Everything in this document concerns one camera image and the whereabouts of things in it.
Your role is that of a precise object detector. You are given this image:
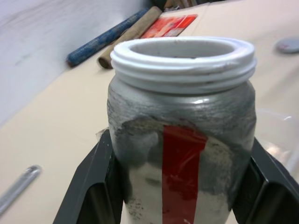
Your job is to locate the silver pen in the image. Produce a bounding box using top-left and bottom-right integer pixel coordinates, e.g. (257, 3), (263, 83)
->
(0, 165), (42, 216)

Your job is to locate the brown cardboard tube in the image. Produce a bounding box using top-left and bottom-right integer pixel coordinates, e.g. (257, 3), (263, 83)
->
(97, 6), (163, 70)

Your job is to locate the blue roll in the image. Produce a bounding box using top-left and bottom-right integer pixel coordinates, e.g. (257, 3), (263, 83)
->
(66, 7), (150, 68)

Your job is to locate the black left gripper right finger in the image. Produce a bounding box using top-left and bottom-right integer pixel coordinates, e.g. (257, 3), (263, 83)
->
(230, 137), (299, 224)

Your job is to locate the silver jar with red tape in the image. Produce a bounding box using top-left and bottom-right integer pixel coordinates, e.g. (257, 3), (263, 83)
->
(107, 36), (258, 224)

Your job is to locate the grey round jar lid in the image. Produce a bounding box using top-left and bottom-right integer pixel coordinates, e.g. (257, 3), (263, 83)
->
(275, 37), (299, 54)

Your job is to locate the red printed packet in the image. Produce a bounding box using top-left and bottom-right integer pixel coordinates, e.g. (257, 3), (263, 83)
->
(140, 14), (198, 39)

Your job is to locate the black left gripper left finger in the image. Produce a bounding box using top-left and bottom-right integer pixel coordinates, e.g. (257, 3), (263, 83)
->
(52, 132), (131, 224)

